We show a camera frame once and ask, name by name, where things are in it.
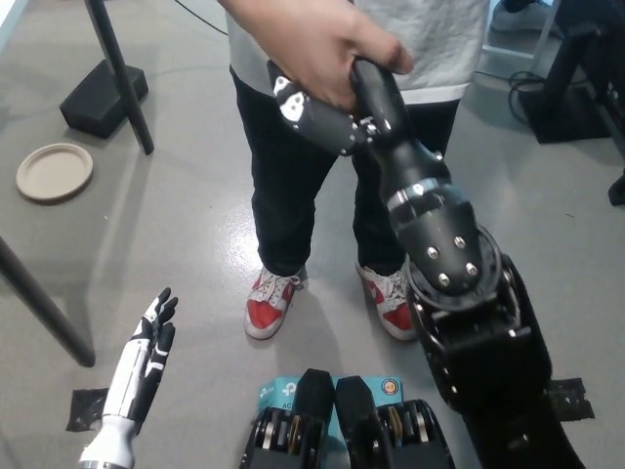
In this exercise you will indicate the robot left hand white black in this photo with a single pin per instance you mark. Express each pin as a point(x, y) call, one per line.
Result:
point(132, 371)

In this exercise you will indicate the robot right hand black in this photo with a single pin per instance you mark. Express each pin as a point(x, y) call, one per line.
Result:
point(390, 127)

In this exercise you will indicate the person right hand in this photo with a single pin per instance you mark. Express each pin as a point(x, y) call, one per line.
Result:
point(322, 54)

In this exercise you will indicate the robot left body block black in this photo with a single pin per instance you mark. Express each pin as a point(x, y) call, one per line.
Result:
point(288, 439)

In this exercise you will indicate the black tape patch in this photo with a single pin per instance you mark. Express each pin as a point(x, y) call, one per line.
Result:
point(85, 408)
point(573, 398)

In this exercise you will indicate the grey t-shirt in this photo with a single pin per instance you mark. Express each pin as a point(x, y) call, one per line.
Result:
point(439, 39)

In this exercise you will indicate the thick black table leg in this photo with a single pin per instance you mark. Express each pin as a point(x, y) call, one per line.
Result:
point(44, 308)

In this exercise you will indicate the teal cardboard box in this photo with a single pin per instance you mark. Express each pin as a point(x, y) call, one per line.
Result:
point(278, 391)

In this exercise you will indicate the red white sneaker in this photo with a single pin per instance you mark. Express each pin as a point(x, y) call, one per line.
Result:
point(268, 308)
point(386, 303)

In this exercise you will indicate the grey sneaker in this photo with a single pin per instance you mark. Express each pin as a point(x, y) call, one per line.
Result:
point(512, 17)

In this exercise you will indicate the black stand with base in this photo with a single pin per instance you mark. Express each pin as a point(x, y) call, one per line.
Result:
point(566, 115)

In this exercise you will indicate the thin black slanted pole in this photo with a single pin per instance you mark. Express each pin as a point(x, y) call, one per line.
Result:
point(122, 73)

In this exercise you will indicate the beige paper plate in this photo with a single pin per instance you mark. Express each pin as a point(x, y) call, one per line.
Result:
point(54, 173)

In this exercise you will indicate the black equipment rack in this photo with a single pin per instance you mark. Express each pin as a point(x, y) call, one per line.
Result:
point(612, 73)

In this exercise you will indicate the black foam block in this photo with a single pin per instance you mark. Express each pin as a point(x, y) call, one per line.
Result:
point(95, 102)

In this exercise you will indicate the white metal frame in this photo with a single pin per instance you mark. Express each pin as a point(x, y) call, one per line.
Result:
point(508, 50)

